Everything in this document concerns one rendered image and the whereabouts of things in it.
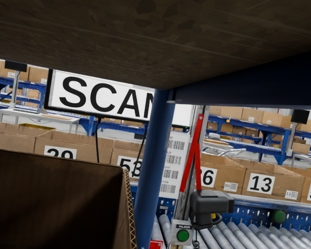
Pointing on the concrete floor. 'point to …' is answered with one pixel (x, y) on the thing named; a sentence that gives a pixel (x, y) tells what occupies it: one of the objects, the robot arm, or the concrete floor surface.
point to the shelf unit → (172, 58)
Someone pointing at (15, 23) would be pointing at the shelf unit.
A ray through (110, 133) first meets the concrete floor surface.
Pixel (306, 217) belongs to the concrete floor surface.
